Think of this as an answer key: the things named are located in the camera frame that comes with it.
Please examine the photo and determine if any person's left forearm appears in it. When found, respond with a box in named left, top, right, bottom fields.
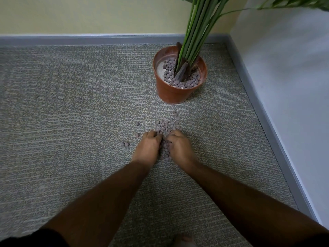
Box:
left=41, top=160, right=152, bottom=247

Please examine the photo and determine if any long grey skirting board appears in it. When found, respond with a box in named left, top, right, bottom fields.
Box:
left=0, top=34, right=230, bottom=47

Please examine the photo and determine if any bed of clay pebbles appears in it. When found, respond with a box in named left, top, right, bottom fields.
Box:
left=162, top=57, right=201, bottom=89

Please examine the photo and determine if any slanted grey skirting board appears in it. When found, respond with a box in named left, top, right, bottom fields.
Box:
left=226, top=34, right=319, bottom=223

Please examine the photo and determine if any person's left hand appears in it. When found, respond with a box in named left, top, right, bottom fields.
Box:
left=132, top=130, right=163, bottom=168

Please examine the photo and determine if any person's right forearm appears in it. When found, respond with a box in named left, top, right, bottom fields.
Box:
left=185, top=163, right=329, bottom=247

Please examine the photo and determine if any person's bare foot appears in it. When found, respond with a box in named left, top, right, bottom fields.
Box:
left=174, top=234, right=196, bottom=247

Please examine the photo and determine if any pile of brown clay pebbles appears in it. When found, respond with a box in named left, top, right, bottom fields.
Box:
left=154, top=111, right=183, bottom=160

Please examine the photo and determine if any black shirt sleeve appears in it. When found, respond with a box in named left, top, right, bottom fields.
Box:
left=0, top=228, right=70, bottom=247

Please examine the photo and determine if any terracotta plastic plant pot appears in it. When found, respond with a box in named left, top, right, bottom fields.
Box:
left=153, top=46, right=208, bottom=105

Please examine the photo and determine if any green leafy potted plant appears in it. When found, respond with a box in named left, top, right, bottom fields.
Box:
left=172, top=0, right=329, bottom=83

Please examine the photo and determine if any person's right hand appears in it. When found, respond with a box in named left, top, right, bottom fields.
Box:
left=164, top=130, right=200, bottom=174

